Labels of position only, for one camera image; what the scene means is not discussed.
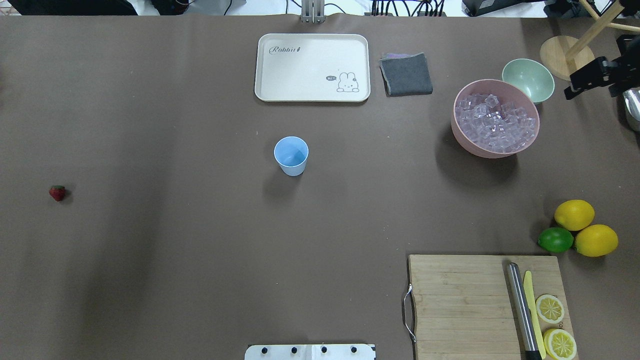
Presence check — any yellow lemon upper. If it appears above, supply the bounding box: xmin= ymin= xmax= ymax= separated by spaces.
xmin=553 ymin=199 xmax=595 ymax=231

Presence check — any yellow lemon lower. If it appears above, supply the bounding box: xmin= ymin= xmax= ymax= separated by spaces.
xmin=573 ymin=224 xmax=619 ymax=257

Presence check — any red strawberry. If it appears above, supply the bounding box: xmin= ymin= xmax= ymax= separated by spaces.
xmin=48 ymin=185 xmax=67 ymax=202

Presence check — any clear ice cubes pile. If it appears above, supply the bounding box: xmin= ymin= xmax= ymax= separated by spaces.
xmin=454 ymin=93 xmax=539 ymax=155

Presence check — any grey folded cloth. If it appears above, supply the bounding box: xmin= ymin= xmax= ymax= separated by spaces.
xmin=378 ymin=52 xmax=434 ymax=97

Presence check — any steel pot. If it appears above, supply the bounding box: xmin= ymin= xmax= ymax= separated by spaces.
xmin=622 ymin=89 xmax=640 ymax=133

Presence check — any lemon slice upper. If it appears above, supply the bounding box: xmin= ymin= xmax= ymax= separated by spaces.
xmin=535 ymin=294 xmax=566 ymax=324

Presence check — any cream rabbit tray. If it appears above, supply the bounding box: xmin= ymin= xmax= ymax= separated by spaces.
xmin=254 ymin=33 xmax=371 ymax=103

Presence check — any wooden mug tree stand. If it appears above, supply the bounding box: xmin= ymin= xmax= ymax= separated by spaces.
xmin=540 ymin=0 xmax=640 ymax=81

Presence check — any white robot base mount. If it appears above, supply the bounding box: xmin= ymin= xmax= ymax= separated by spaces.
xmin=244 ymin=343 xmax=377 ymax=360

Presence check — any green bowl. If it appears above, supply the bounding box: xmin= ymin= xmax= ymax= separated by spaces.
xmin=502 ymin=58 xmax=555 ymax=104

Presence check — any green lime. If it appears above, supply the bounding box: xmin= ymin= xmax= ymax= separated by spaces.
xmin=537 ymin=227 xmax=575 ymax=253

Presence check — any yellow lemon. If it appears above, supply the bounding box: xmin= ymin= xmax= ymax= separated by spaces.
xmin=573 ymin=224 xmax=619 ymax=257
xmin=553 ymin=199 xmax=595 ymax=231

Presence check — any pink bowl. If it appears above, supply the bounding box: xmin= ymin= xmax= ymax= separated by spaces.
xmin=450 ymin=79 xmax=540 ymax=158

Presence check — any steel handled yellow knife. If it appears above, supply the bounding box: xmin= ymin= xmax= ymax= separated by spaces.
xmin=506 ymin=262 xmax=542 ymax=360

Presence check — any lemon slice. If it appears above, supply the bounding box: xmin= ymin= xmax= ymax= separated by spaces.
xmin=535 ymin=294 xmax=566 ymax=324
xmin=542 ymin=328 xmax=578 ymax=360

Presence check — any wooden cutting board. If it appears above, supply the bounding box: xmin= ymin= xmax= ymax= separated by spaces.
xmin=407 ymin=254 xmax=569 ymax=360

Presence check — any aluminium camera post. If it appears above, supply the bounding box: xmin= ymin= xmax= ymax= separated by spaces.
xmin=299 ymin=0 xmax=326 ymax=24

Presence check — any light blue cup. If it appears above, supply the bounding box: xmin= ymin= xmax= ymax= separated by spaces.
xmin=273 ymin=136 xmax=309 ymax=177

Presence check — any lemon slice lower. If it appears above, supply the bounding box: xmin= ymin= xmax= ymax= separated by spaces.
xmin=542 ymin=328 xmax=578 ymax=360

